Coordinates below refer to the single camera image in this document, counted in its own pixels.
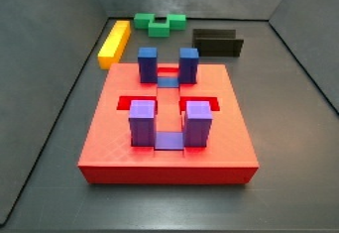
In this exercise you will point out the yellow rectangular bar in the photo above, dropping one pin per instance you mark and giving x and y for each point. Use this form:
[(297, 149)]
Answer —
[(114, 45)]

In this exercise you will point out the red insertion board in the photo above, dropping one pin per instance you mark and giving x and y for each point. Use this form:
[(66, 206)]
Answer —
[(111, 161)]

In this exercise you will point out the purple U-shaped block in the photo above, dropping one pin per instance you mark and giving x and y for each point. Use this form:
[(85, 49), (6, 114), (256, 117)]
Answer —
[(192, 137)]

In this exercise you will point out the dark blue U-shaped block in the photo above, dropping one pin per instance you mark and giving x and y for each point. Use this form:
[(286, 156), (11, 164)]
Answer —
[(169, 75)]

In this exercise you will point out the green stepped block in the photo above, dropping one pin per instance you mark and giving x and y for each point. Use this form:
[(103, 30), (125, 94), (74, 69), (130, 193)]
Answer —
[(145, 21)]

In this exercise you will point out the black angled bracket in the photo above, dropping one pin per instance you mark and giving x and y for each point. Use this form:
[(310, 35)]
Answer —
[(217, 43)]

